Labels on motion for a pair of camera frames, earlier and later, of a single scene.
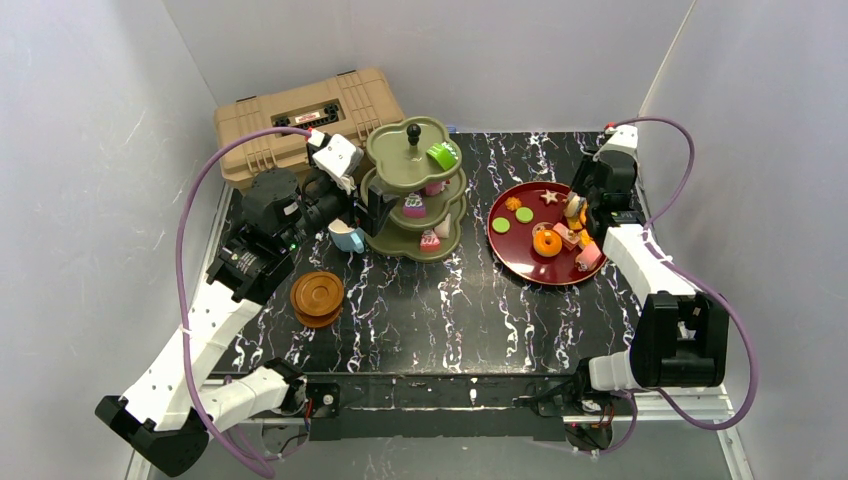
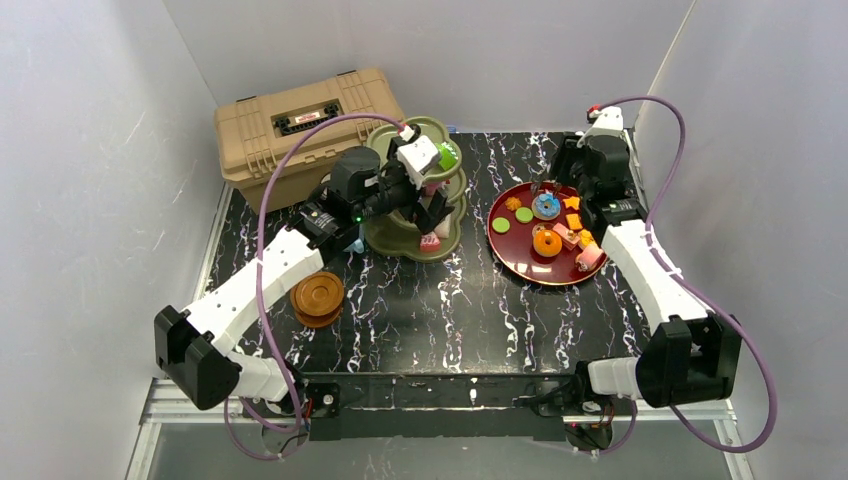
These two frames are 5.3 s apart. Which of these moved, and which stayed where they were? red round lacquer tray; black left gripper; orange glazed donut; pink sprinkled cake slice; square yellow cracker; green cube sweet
Moved: black left gripper; square yellow cracker
Stayed: green cube sweet; pink sprinkled cake slice; orange glazed donut; red round lacquer tray
